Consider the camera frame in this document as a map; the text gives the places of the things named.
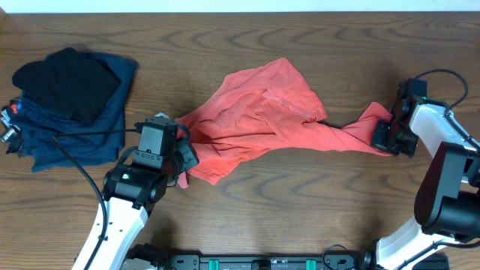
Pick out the black folded garment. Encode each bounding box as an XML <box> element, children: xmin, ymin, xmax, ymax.
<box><xmin>12</xmin><ymin>48</ymin><xmax>120</xmax><ymax>123</ymax></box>

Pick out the dark garment with printed graphics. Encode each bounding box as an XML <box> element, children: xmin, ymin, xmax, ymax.
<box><xmin>1</xmin><ymin>97</ymin><xmax>23</xmax><ymax>157</ymax></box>

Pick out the right black cable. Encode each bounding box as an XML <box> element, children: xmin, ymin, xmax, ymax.
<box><xmin>413</xmin><ymin>68</ymin><xmax>480</xmax><ymax>151</ymax></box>

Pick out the red t-shirt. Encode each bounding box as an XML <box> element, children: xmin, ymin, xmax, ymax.
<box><xmin>178</xmin><ymin>58</ymin><xmax>392</xmax><ymax>188</ymax></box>

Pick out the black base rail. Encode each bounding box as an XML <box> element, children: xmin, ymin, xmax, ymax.
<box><xmin>123</xmin><ymin>243</ymin><xmax>451</xmax><ymax>270</ymax></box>

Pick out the left black cable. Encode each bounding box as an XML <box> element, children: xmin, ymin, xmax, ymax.
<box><xmin>51</xmin><ymin>127</ymin><xmax>143</xmax><ymax>270</ymax></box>

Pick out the navy blue folded garment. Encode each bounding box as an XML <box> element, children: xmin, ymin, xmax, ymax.
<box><xmin>13</xmin><ymin>52</ymin><xmax>138</xmax><ymax>173</ymax></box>

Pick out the black cable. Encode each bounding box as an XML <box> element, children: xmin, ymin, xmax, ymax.
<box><xmin>51</xmin><ymin>127</ymin><xmax>143</xmax><ymax>270</ymax></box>
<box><xmin>413</xmin><ymin>68</ymin><xmax>480</xmax><ymax>151</ymax></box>

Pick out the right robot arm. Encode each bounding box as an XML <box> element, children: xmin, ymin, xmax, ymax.
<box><xmin>362</xmin><ymin>77</ymin><xmax>479</xmax><ymax>269</ymax></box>

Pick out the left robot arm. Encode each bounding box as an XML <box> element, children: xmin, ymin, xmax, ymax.
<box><xmin>73</xmin><ymin>116</ymin><xmax>199</xmax><ymax>269</ymax></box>

